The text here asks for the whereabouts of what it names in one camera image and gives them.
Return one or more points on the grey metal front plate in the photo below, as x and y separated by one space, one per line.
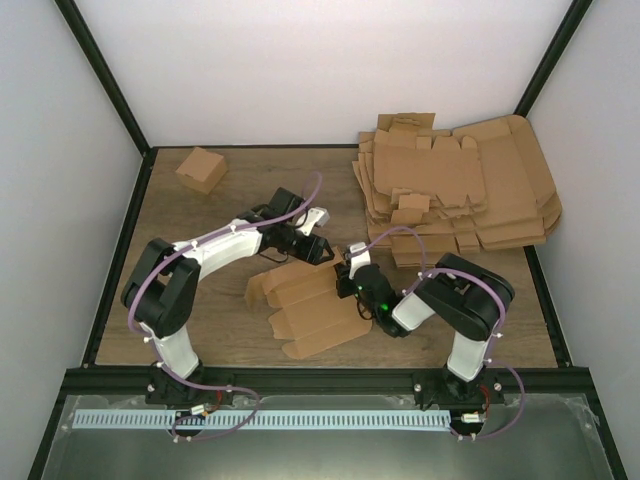
535 436

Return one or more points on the light blue slotted cable duct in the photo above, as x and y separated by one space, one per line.
405 420

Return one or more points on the black left frame post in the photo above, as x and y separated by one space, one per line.
79 28

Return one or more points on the black aluminium frame rail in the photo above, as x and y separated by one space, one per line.
160 388

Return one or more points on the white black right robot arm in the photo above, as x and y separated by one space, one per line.
469 298

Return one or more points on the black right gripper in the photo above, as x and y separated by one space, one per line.
342 273

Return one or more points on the black right frame post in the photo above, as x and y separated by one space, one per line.
563 35

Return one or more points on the stack of flat cardboard boxes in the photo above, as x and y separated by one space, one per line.
480 187

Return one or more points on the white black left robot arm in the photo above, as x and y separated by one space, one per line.
160 292

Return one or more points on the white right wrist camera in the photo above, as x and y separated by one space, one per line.
357 256

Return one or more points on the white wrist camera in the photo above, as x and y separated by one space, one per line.
312 218
357 256

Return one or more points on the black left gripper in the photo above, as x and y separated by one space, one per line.
313 249

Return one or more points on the folded small cardboard box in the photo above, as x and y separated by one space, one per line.
202 170

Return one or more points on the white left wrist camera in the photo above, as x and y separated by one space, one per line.
312 218

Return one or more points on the black frame post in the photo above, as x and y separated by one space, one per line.
79 28
563 35

